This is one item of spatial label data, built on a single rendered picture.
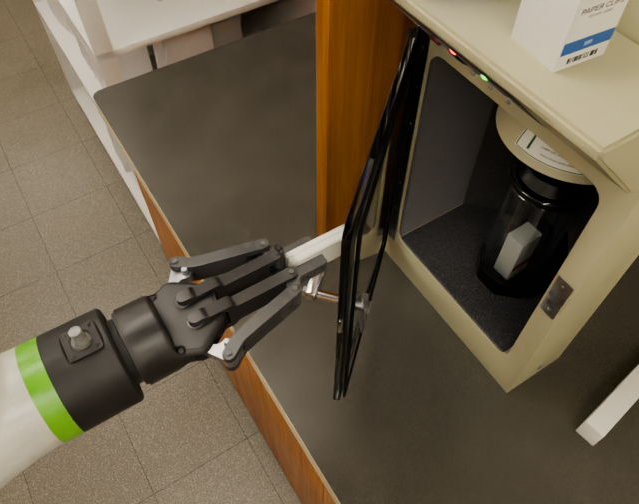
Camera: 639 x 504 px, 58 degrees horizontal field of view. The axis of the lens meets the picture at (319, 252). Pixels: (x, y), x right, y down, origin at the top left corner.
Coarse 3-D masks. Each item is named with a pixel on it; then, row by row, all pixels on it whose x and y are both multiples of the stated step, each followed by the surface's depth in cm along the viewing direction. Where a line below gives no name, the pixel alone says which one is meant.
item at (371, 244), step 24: (408, 48) 64; (384, 120) 58; (384, 168) 66; (360, 192) 52; (384, 192) 74; (384, 216) 83; (360, 264) 65; (360, 288) 72; (336, 336) 65; (336, 360) 70; (336, 384) 76
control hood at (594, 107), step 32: (416, 0) 48; (448, 0) 48; (480, 0) 48; (512, 0) 48; (448, 32) 46; (480, 32) 46; (480, 64) 45; (512, 64) 44; (576, 64) 44; (608, 64) 44; (512, 96) 46; (544, 96) 41; (576, 96) 41; (608, 96) 41; (576, 128) 40; (608, 128) 39; (608, 160) 40
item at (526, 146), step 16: (496, 112) 69; (512, 128) 65; (512, 144) 65; (528, 144) 63; (544, 144) 62; (528, 160) 64; (544, 160) 63; (560, 160) 62; (560, 176) 62; (576, 176) 62
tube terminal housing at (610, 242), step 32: (416, 128) 77; (544, 128) 58; (576, 160) 56; (608, 192) 54; (608, 224) 56; (576, 256) 62; (608, 256) 60; (576, 288) 64; (608, 288) 73; (448, 320) 94; (544, 320) 72; (576, 320) 77; (480, 352) 90; (512, 352) 81; (544, 352) 81; (512, 384) 85
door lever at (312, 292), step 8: (328, 264) 70; (312, 280) 68; (320, 280) 68; (304, 288) 68; (312, 288) 68; (320, 288) 68; (312, 296) 67; (320, 296) 67; (328, 296) 67; (336, 296) 67
